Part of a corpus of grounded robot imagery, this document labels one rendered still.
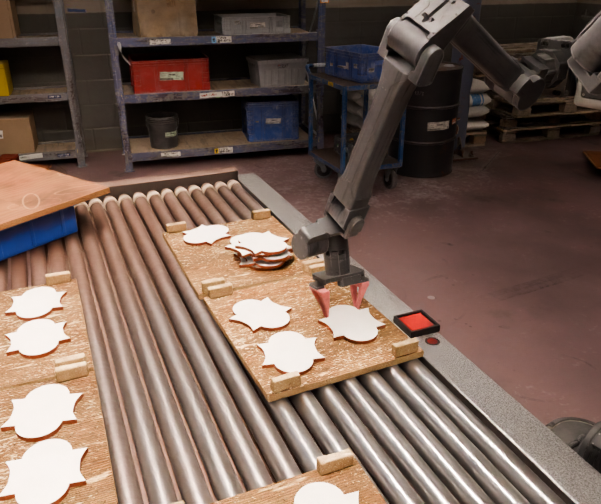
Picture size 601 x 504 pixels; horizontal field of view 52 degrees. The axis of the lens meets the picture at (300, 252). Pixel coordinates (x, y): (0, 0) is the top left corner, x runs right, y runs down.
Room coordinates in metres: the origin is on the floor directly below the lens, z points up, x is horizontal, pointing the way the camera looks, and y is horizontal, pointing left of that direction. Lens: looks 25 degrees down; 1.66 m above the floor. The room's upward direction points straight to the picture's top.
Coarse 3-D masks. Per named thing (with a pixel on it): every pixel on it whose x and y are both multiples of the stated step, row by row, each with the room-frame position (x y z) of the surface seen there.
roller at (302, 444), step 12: (156, 192) 2.07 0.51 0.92; (156, 204) 1.96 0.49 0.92; (168, 216) 1.85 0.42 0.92; (240, 360) 1.09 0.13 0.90; (264, 396) 0.95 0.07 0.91; (276, 408) 0.91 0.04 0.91; (288, 408) 0.90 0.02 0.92; (276, 420) 0.89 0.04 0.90; (288, 420) 0.87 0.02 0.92; (300, 420) 0.88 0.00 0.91; (288, 432) 0.85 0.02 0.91; (300, 432) 0.84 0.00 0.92; (288, 444) 0.84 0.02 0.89; (300, 444) 0.81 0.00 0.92; (312, 444) 0.81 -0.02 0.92; (300, 456) 0.79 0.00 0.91; (312, 456) 0.78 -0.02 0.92; (312, 468) 0.76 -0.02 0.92
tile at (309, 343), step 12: (276, 336) 1.10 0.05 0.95; (288, 336) 1.10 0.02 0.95; (300, 336) 1.10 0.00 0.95; (264, 348) 1.06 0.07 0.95; (276, 348) 1.06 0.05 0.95; (288, 348) 1.06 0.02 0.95; (300, 348) 1.06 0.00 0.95; (312, 348) 1.06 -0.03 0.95; (276, 360) 1.02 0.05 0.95; (288, 360) 1.02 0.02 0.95; (300, 360) 1.02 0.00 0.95; (312, 360) 1.02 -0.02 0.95; (324, 360) 1.03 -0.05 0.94; (288, 372) 0.98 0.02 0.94; (300, 372) 0.98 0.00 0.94
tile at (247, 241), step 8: (240, 240) 1.49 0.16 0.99; (248, 240) 1.49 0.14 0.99; (256, 240) 1.49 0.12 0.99; (264, 240) 1.49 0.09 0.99; (272, 240) 1.49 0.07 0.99; (280, 240) 1.49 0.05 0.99; (288, 240) 1.51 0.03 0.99; (240, 248) 1.46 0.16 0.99; (248, 248) 1.44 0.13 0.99; (256, 248) 1.44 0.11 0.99; (264, 248) 1.44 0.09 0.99; (272, 248) 1.44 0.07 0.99; (280, 248) 1.44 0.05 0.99
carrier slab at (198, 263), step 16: (224, 224) 1.74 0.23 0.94; (240, 224) 1.74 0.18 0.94; (256, 224) 1.74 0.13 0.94; (272, 224) 1.74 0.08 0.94; (176, 240) 1.62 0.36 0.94; (224, 240) 1.62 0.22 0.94; (176, 256) 1.52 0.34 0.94; (192, 256) 1.51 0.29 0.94; (208, 256) 1.51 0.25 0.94; (224, 256) 1.51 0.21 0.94; (192, 272) 1.42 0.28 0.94; (208, 272) 1.42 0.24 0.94; (224, 272) 1.42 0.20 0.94; (240, 272) 1.42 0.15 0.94; (256, 272) 1.42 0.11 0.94; (272, 272) 1.42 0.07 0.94; (288, 272) 1.42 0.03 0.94; (192, 288) 1.36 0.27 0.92; (240, 288) 1.34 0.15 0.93
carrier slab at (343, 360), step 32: (256, 288) 1.33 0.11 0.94; (288, 288) 1.33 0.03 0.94; (224, 320) 1.18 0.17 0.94; (384, 320) 1.18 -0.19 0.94; (256, 352) 1.06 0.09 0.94; (320, 352) 1.06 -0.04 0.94; (352, 352) 1.06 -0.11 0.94; (384, 352) 1.06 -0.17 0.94; (416, 352) 1.06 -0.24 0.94; (320, 384) 0.96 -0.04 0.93
